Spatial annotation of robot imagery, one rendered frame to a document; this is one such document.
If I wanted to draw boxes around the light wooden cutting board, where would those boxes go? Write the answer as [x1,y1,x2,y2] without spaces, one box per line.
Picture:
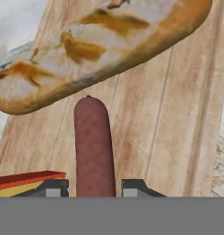
[0,0,224,198]

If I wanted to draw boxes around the red and yellow cheese wedge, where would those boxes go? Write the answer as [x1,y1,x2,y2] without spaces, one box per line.
[0,170,67,198]

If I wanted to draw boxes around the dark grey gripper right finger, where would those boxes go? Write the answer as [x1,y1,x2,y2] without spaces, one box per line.
[121,178,167,198]

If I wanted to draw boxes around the golden crusty bread loaf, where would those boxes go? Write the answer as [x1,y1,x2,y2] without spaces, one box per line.
[0,0,214,116]

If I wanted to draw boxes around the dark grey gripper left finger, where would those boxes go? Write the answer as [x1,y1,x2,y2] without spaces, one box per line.
[13,178,70,198]

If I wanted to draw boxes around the reddish brown sausage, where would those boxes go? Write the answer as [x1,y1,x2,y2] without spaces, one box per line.
[73,95,117,198]

